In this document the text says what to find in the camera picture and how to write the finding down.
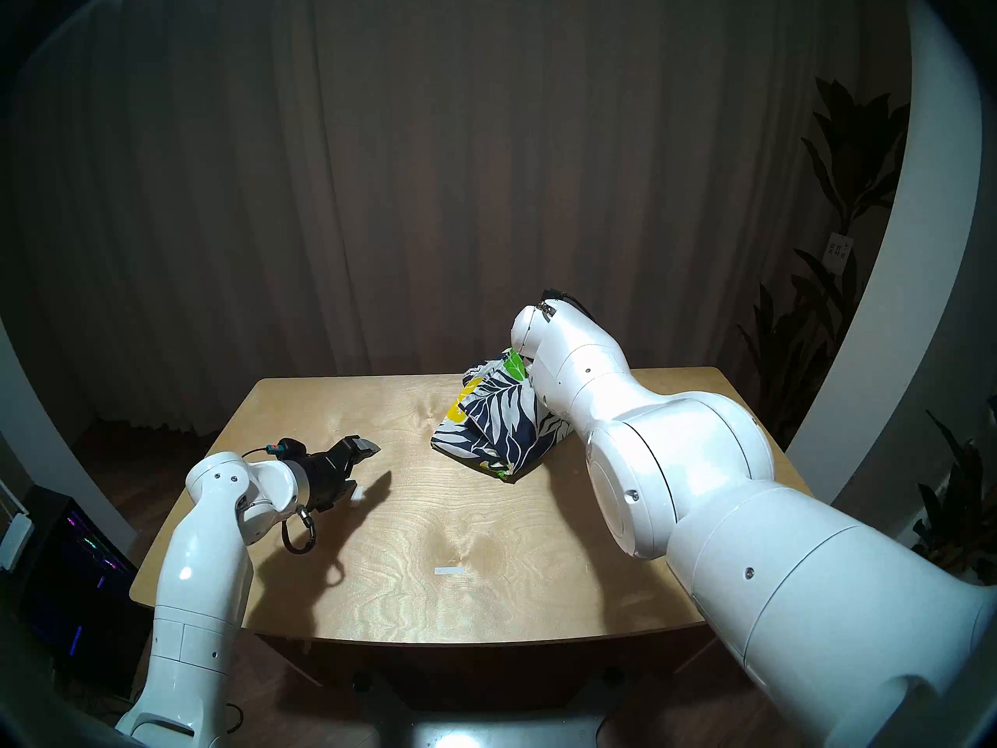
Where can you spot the white curved arch pillar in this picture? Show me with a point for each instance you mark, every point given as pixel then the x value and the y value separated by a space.
pixel 896 287
pixel 39 458

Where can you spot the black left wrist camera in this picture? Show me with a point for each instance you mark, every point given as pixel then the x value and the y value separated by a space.
pixel 287 448

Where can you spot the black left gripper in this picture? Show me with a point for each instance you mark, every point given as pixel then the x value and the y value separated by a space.
pixel 327 478

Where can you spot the floral print shorts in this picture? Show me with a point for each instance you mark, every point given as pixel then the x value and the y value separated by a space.
pixel 506 427

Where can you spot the brown pleated curtain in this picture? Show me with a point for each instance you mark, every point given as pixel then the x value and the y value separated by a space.
pixel 467 170

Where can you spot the tall dark leafy plant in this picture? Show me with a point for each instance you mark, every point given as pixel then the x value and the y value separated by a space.
pixel 849 154

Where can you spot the white plant tag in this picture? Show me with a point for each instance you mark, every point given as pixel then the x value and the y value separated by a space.
pixel 838 248

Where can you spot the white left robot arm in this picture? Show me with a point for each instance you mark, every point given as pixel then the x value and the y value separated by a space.
pixel 202 567

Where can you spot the small white box device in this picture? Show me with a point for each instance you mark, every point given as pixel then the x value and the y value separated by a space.
pixel 14 542

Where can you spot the small dark potted plant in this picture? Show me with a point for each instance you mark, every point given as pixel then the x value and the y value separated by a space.
pixel 958 513

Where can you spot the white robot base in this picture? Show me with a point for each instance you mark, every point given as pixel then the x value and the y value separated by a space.
pixel 491 735

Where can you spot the black computer tower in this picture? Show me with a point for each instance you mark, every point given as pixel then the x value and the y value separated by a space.
pixel 70 575

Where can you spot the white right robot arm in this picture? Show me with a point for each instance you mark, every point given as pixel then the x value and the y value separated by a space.
pixel 701 474

